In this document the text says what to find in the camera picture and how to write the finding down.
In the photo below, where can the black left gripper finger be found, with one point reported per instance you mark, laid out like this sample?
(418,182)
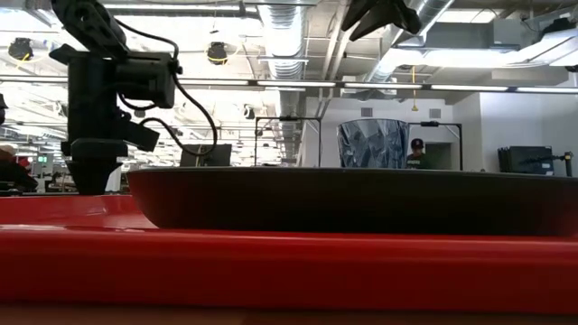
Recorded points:
(104,173)
(85,173)

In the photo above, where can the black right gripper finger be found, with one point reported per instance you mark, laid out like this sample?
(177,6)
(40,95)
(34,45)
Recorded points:
(361,11)
(393,13)

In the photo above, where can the clear faceted glass cup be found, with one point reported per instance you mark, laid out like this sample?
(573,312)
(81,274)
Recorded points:
(372,144)

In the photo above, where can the black round plate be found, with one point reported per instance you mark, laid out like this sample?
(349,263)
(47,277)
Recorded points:
(352,201)

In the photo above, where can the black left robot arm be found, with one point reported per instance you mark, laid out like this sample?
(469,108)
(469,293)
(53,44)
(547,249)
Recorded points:
(86,22)

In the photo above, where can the red plastic tray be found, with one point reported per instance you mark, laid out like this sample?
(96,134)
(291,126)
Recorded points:
(289,271)

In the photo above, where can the white square pillar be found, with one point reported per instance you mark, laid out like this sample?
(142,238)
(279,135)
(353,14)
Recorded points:
(114,180)

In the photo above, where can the green exit sign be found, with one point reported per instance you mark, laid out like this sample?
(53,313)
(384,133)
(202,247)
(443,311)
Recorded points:
(42,159)

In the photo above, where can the person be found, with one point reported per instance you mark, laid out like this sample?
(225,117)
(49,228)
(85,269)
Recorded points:
(417,155)
(13,173)

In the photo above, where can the suspended ceiling light track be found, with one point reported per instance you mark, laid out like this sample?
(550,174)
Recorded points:
(293,83)

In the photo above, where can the black computer monitor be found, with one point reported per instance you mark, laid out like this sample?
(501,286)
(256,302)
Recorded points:
(221,155)

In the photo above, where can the gray door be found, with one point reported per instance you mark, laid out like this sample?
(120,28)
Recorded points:
(442,155)

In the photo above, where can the dark blue cabinet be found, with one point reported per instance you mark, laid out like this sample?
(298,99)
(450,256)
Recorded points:
(526,160)

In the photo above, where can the silver slanted ceiling duct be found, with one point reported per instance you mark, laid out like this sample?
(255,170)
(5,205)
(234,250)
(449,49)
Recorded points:
(429,13)

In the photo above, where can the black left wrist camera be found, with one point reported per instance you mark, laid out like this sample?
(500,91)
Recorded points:
(146,79)

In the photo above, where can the silver round ceiling duct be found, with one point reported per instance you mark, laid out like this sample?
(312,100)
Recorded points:
(284,36)

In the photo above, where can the black background rig frame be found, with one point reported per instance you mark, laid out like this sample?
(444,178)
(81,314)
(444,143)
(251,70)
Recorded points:
(435,123)
(287,118)

